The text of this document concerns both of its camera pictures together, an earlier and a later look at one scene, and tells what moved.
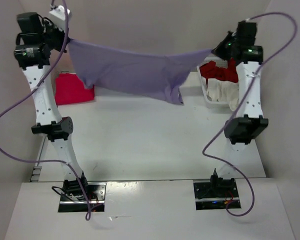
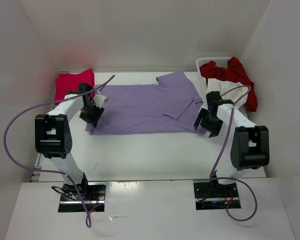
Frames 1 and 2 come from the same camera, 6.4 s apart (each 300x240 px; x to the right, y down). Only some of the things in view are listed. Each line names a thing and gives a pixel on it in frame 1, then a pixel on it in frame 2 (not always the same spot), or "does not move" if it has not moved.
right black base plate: (214, 195) does not move
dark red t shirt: (209, 70) does not move
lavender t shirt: (159, 75) -> (169, 107)
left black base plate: (96, 192) does not move
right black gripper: (218, 50) -> (215, 129)
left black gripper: (49, 25) -> (95, 117)
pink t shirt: (70, 88) does not move
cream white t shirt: (223, 91) does not move
